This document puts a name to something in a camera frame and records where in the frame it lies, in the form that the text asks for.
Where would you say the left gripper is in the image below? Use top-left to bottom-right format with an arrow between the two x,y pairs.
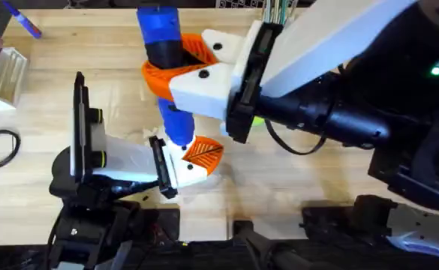
91,123 -> 224,200

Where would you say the blue electric screwdriver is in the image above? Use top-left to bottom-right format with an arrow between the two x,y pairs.
136,6 -> 197,147

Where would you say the left wrist upright black plate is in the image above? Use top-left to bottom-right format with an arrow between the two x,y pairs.
70,70 -> 107,185

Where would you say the blue marker pen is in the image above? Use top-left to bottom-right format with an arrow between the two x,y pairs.
0,0 -> 43,40

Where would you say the clear plastic box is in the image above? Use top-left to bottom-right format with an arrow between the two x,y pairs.
0,46 -> 29,108

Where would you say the coloured wire bundle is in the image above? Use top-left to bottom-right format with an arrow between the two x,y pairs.
260,0 -> 299,24

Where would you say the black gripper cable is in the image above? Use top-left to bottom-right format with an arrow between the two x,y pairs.
263,118 -> 328,156

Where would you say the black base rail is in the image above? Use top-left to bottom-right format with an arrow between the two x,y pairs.
0,220 -> 439,270

